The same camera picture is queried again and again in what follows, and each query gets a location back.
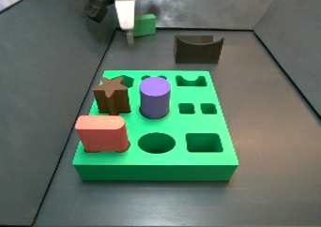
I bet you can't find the red rounded block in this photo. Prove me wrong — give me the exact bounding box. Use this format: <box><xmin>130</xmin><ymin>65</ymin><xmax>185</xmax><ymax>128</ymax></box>
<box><xmin>75</xmin><ymin>115</ymin><xmax>130</xmax><ymax>153</ymax></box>

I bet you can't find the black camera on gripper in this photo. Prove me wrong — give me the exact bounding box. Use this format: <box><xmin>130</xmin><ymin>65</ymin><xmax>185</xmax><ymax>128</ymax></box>
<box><xmin>84</xmin><ymin>0</ymin><xmax>114</xmax><ymax>23</ymax></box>

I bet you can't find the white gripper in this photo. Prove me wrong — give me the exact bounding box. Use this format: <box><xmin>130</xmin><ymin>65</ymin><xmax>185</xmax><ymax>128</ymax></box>
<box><xmin>114</xmin><ymin>0</ymin><xmax>136</xmax><ymax>45</ymax></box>

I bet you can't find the green arch block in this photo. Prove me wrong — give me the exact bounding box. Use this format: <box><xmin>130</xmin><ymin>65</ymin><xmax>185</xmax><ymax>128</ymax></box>
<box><xmin>132</xmin><ymin>14</ymin><xmax>155</xmax><ymax>37</ymax></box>

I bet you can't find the brown star block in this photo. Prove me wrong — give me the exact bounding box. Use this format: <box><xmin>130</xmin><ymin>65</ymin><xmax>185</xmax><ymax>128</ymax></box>
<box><xmin>92</xmin><ymin>77</ymin><xmax>131</xmax><ymax>115</ymax></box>

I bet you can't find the purple cylinder block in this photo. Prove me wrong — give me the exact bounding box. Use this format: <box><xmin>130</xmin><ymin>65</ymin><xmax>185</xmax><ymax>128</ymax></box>
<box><xmin>139</xmin><ymin>77</ymin><xmax>171</xmax><ymax>119</ymax></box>

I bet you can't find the green shape sorter board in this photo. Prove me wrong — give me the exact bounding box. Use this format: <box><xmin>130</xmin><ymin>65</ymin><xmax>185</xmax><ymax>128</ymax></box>
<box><xmin>72</xmin><ymin>70</ymin><xmax>238</xmax><ymax>181</ymax></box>

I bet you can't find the black curved fixture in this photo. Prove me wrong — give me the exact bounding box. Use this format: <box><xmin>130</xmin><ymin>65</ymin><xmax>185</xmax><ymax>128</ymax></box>
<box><xmin>174</xmin><ymin>35</ymin><xmax>225</xmax><ymax>64</ymax></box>

